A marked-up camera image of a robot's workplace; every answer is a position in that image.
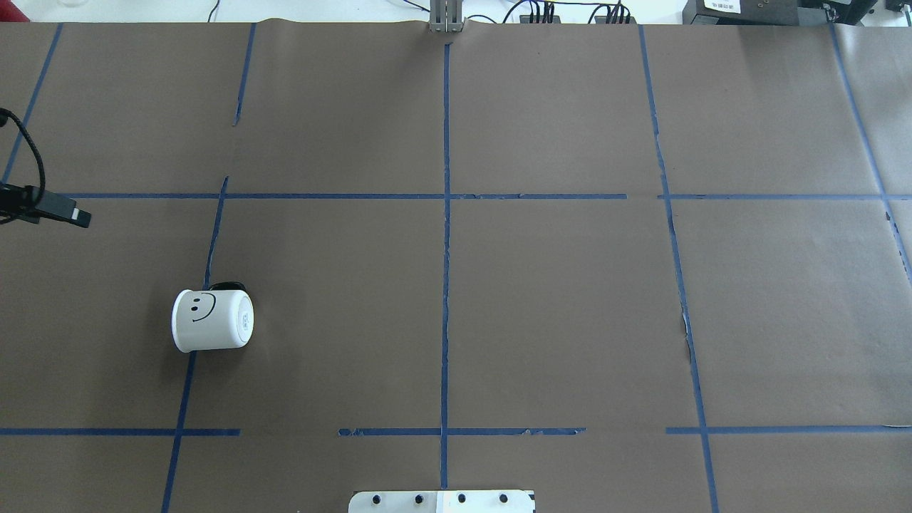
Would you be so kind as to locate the black power strip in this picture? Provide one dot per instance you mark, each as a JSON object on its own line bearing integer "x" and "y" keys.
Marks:
{"x": 612, "y": 14}
{"x": 540, "y": 13}

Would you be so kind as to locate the white smiley face mug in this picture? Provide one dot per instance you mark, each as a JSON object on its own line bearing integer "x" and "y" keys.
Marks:
{"x": 221, "y": 316}

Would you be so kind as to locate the grey aluminium frame post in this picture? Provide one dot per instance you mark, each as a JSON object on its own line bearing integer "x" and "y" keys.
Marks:
{"x": 446, "y": 16}

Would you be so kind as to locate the black power strip far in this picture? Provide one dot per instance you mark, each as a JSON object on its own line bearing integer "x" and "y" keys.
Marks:
{"x": 612, "y": 14}

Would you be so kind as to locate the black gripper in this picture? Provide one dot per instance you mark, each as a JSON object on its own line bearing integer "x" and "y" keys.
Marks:
{"x": 55, "y": 206}

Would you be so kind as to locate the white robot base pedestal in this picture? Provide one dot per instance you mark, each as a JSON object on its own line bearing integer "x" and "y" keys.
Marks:
{"x": 465, "y": 500}

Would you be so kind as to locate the black power strip near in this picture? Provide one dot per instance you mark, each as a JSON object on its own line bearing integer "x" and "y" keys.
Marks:
{"x": 540, "y": 13}

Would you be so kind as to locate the black equipment box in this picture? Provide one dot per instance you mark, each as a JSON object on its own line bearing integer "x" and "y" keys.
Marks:
{"x": 775, "y": 13}

